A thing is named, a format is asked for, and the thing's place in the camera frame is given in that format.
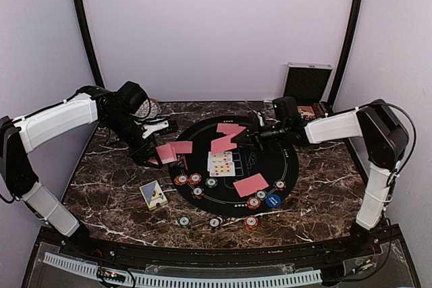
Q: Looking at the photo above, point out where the red card top mat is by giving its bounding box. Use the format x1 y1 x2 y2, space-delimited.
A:
216 123 246 136

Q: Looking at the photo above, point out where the red card mat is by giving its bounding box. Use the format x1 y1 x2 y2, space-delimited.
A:
216 123 246 136
234 173 269 198

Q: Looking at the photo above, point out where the red playing card deck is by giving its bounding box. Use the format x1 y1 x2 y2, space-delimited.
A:
156 144 177 164

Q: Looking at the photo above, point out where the face-up hearts card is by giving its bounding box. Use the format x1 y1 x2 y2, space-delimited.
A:
208 162 236 177

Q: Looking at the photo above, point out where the blue small blind button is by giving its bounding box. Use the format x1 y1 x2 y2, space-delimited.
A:
265 194 281 208

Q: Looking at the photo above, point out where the green poker chip stack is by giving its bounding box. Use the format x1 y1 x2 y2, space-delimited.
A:
178 216 192 229

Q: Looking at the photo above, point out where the red poker chip stack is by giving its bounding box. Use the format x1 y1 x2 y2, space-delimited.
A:
244 216 259 231

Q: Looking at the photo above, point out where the brown poker chip stack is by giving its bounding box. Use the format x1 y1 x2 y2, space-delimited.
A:
209 217 223 229

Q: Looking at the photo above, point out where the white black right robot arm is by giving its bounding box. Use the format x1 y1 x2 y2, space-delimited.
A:
232 96 409 230

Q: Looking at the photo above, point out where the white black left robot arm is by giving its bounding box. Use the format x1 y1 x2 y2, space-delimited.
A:
1 82 156 237

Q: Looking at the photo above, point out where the floral patterned ceramic bowl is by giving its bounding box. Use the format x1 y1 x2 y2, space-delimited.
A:
135 98 161 119

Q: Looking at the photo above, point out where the round black poker mat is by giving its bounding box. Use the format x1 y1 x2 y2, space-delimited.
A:
168 115 299 218

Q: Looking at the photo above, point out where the aluminium poker chip case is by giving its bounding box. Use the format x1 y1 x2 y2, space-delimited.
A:
282 63 333 121

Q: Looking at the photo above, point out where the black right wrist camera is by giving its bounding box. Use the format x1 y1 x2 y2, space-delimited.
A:
272 96 302 127

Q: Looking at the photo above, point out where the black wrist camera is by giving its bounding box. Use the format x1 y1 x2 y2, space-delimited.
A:
117 81 149 113
272 96 302 127

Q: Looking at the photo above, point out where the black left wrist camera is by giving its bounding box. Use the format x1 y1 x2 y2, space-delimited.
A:
117 81 149 113

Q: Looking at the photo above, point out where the black front table rail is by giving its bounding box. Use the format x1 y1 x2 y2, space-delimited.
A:
57 230 382 268

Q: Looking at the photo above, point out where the white slotted cable duct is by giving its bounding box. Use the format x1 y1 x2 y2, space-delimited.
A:
43 252 323 287

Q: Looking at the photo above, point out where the right black frame post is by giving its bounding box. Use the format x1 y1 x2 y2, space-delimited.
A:
327 0 362 108

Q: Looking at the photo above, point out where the black frame post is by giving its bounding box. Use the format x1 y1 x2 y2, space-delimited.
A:
327 0 362 108
73 0 105 88

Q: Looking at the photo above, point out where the left black frame post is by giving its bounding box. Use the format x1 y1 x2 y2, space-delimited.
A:
73 0 105 88

